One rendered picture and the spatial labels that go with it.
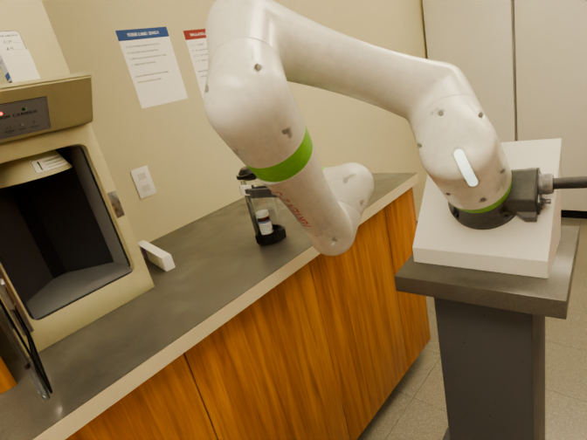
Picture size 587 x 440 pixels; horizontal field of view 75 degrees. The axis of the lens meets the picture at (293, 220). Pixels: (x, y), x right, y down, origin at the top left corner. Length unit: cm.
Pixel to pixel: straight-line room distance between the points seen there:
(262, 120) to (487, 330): 70
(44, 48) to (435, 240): 98
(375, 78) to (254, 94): 29
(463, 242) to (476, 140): 27
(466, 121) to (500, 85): 258
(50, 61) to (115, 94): 53
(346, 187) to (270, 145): 37
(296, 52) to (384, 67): 17
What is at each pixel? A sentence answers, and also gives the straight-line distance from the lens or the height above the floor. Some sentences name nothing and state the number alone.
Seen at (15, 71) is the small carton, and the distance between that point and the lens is 99.
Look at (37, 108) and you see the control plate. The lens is 99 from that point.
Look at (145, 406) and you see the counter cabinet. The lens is 96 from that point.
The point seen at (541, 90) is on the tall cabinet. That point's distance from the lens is 326.
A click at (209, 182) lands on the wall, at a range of 175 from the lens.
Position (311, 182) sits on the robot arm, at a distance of 65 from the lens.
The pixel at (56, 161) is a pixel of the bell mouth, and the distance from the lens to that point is 110.
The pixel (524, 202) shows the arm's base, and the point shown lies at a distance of 86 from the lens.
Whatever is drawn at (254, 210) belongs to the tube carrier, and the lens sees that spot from 116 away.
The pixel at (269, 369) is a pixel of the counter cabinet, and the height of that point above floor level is 66.
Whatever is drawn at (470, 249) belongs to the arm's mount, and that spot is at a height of 98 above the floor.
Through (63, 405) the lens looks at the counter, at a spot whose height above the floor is 94.
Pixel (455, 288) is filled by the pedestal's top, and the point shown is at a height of 93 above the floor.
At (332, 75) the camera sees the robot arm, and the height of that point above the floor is 139.
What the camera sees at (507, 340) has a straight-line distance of 99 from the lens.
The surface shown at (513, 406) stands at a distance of 111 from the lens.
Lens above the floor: 140
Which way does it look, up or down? 20 degrees down
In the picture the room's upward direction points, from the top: 13 degrees counter-clockwise
